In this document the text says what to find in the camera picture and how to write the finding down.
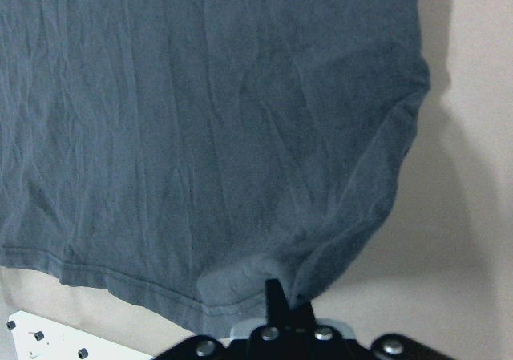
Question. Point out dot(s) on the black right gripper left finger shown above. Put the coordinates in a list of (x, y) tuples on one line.
[(277, 307)]

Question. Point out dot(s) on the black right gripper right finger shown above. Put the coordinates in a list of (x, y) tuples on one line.
[(302, 315)]

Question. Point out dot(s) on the black printed t-shirt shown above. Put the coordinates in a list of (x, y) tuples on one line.
[(179, 153)]

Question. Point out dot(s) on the white pedestal base plate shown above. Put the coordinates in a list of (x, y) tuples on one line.
[(40, 338)]

